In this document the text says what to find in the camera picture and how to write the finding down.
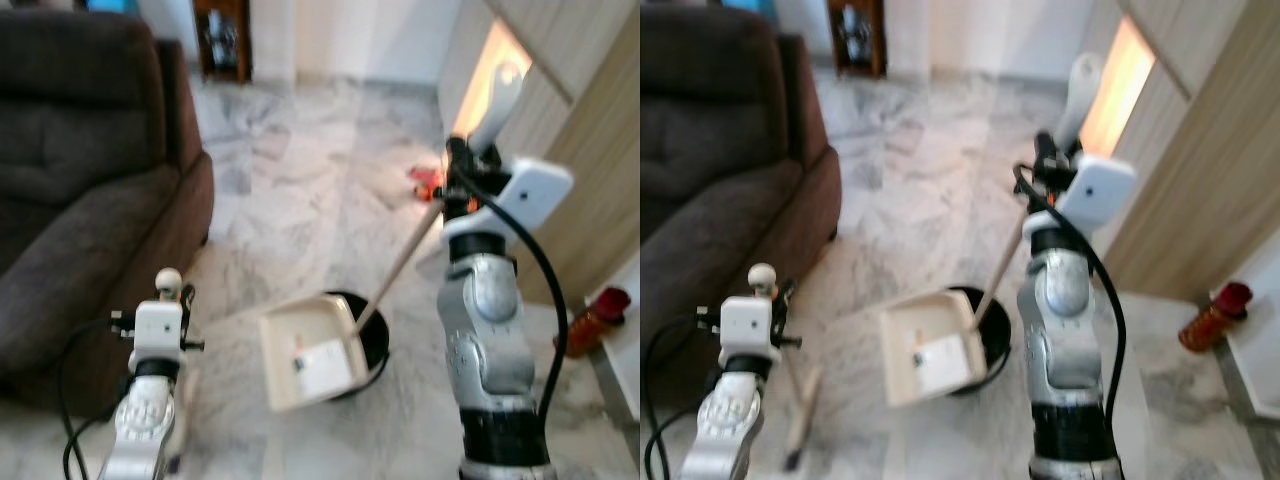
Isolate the wooden broom with white knob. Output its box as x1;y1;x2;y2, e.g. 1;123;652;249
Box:
747;262;827;473
154;267;203;473

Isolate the beige long-handled dustpan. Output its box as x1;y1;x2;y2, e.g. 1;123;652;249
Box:
257;60;528;415
877;52;1106;409

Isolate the red plate of oranges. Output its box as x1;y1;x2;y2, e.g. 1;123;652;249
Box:
404;164;448;203

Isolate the tall light wood cabinet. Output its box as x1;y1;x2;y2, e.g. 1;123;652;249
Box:
1075;0;1280;303
436;0;641;307

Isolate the dark brown fabric sofa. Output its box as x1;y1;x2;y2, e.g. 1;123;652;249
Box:
0;10;216;418
640;5;844;389

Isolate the round black waste bin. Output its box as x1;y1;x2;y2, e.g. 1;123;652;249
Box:
322;289;392;403
945;284;1012;397

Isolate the red lidded patterned canister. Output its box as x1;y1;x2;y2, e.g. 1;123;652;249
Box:
554;286;634;359
1177;281;1254;354

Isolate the dark wooden shelf stand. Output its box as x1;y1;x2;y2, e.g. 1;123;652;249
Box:
827;0;889;80
192;0;252;84

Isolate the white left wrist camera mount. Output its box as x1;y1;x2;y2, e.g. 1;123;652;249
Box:
131;300;187;363
716;294;782;361

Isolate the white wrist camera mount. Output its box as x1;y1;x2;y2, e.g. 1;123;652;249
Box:
442;156;577;247
716;294;782;361
1050;151;1139;237
131;300;187;363

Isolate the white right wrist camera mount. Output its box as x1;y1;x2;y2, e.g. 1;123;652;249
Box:
442;156;577;247
1050;151;1139;237

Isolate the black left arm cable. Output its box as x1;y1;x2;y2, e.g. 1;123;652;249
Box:
643;305;721;480
58;310;136;480

